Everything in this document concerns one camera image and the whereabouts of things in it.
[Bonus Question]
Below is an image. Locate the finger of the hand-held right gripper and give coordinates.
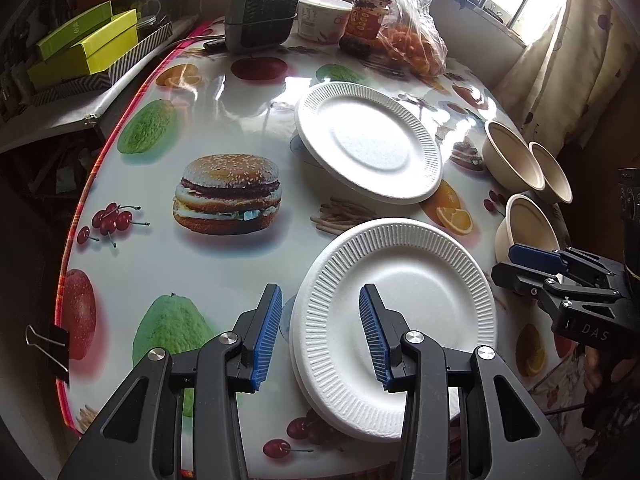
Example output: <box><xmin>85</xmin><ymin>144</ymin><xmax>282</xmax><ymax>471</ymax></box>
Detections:
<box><xmin>491</xmin><ymin>262</ymin><xmax>622</xmax><ymax>322</ymax></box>
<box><xmin>508</xmin><ymin>243</ymin><xmax>617</xmax><ymax>283</ymax></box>

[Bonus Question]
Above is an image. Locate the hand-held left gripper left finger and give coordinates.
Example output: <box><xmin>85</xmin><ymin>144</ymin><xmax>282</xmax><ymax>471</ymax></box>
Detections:
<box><xmin>57</xmin><ymin>283</ymin><xmax>284</xmax><ymax>480</ymax></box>

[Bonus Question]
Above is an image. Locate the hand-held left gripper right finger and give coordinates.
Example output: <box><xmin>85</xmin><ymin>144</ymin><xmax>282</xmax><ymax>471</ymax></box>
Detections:
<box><xmin>359</xmin><ymin>283</ymin><xmax>583</xmax><ymax>480</ymax></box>

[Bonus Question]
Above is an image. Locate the beige paper bowl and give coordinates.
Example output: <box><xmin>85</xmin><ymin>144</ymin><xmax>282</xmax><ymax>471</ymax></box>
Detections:
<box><xmin>482</xmin><ymin>120</ymin><xmax>546</xmax><ymax>193</ymax></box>
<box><xmin>494</xmin><ymin>193</ymin><xmax>564</xmax><ymax>281</ymax></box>
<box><xmin>528</xmin><ymin>142</ymin><xmax>574</xmax><ymax>205</ymax></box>

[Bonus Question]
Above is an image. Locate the white foam plate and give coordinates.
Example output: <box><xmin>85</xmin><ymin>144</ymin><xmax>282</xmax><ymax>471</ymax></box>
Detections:
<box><xmin>289</xmin><ymin>218</ymin><xmax>499</xmax><ymax>444</ymax></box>
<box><xmin>294</xmin><ymin>81</ymin><xmax>444</xmax><ymax>205</ymax></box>

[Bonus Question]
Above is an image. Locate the floral cloth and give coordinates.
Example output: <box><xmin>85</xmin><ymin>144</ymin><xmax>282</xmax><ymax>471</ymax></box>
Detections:
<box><xmin>529</xmin><ymin>347</ymin><xmax>640</xmax><ymax>463</ymax></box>

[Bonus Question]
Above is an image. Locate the cream patterned curtain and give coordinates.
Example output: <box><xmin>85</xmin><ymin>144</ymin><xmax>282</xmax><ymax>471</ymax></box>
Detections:
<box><xmin>492</xmin><ymin>0</ymin><xmax>632</xmax><ymax>162</ymax></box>

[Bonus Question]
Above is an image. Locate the black binder clip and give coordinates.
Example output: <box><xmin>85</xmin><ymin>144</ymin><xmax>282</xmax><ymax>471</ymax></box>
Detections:
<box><xmin>24</xmin><ymin>323</ymin><xmax>70</xmax><ymax>386</ymax></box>

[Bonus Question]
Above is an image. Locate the food print tablecloth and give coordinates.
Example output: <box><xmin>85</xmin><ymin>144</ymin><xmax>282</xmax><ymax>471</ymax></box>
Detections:
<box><xmin>52</xmin><ymin>15</ymin><xmax>581</xmax><ymax>480</ymax></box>

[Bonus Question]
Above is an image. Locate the plastic bag of oranges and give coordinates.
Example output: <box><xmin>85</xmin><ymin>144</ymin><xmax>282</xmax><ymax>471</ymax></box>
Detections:
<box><xmin>345</xmin><ymin>0</ymin><xmax>449</xmax><ymax>79</ymax></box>

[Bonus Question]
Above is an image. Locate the red label glass jar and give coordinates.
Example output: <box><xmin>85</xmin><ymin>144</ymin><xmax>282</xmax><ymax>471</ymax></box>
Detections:
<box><xmin>339</xmin><ymin>0</ymin><xmax>394</xmax><ymax>57</ymax></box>

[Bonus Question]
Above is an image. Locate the grey side shelf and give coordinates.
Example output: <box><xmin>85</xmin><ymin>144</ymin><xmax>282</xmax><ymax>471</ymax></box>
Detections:
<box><xmin>0</xmin><ymin>14</ymin><xmax>202</xmax><ymax>155</ymax></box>

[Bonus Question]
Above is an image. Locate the striped cardboard box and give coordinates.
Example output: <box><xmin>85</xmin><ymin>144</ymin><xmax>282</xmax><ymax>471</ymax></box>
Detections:
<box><xmin>32</xmin><ymin>22</ymin><xmax>174</xmax><ymax>107</ymax></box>

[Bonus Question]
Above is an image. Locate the grey space heater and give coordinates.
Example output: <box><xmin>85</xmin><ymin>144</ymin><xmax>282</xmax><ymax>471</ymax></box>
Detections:
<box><xmin>223</xmin><ymin>0</ymin><xmax>301</xmax><ymax>55</ymax></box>

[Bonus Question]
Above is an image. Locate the large green box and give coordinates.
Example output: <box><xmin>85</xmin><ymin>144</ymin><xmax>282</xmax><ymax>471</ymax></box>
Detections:
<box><xmin>27</xmin><ymin>9</ymin><xmax>140</xmax><ymax>90</ymax></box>

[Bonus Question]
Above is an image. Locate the small green box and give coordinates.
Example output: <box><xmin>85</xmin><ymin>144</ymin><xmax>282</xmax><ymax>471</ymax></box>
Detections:
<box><xmin>34</xmin><ymin>1</ymin><xmax>114</xmax><ymax>60</ymax></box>

